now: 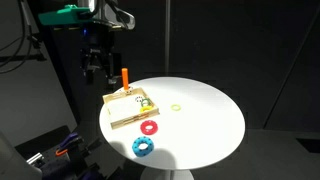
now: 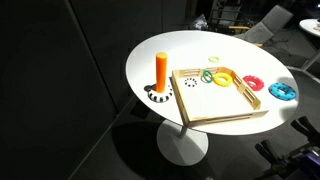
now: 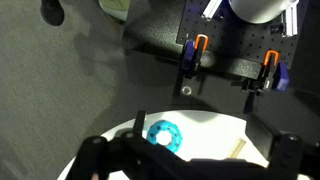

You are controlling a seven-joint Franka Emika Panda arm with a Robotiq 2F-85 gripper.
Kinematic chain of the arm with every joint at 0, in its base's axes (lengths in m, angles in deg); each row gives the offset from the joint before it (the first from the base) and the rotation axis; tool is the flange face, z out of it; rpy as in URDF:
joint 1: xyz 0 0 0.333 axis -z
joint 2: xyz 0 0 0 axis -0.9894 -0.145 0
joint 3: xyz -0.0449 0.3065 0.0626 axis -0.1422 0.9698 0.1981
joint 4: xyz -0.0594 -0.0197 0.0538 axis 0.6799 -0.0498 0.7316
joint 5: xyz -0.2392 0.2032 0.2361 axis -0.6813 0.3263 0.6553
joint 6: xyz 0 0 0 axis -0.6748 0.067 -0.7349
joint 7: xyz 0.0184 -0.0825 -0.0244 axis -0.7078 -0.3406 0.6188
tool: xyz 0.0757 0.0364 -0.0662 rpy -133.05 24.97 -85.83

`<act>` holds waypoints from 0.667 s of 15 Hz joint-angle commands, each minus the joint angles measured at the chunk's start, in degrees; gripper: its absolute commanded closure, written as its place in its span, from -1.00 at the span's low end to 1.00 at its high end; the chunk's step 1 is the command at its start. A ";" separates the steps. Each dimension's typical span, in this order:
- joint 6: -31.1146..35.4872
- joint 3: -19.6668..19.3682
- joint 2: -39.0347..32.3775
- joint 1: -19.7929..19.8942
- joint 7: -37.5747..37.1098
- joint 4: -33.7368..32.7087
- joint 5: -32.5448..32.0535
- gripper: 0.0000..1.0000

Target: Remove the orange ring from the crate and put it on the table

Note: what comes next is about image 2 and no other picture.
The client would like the gray crumpled bag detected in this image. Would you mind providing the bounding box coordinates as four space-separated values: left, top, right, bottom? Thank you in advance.
191 13 210 31

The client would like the orange cylinder peg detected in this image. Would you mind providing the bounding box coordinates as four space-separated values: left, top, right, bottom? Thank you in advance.
155 52 168 94

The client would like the blue ring with dark dots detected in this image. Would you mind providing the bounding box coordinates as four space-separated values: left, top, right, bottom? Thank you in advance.
268 82 297 102

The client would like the gray lounge chair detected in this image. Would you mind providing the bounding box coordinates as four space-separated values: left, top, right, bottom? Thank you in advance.
229 4 294 48

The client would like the black and purple equipment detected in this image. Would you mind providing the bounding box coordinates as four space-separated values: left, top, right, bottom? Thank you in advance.
254 115 320 180

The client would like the orange knobbed ring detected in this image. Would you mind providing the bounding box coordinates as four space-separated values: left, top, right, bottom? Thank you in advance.
212 71 233 88

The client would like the wooden crate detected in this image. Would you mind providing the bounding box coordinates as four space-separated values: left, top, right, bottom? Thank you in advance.
169 66 270 128

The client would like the white table pedestal base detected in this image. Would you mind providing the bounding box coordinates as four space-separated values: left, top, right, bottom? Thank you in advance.
156 119 209 167

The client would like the large black white striped ring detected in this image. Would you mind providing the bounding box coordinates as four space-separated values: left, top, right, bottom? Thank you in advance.
147 83 174 103

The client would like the small black white striped ring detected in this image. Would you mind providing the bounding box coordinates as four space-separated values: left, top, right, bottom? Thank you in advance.
184 77 198 88

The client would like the green thin ring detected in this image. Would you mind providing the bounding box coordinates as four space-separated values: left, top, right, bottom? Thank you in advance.
201 69 214 84

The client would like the red knobbed ring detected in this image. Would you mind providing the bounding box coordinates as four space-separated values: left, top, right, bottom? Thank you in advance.
242 75 265 92

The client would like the white round side table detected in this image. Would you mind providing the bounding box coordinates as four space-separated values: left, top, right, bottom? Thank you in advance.
298 18 320 72

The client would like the black metal rack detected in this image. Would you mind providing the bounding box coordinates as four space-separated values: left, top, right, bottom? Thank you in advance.
209 0 245 32

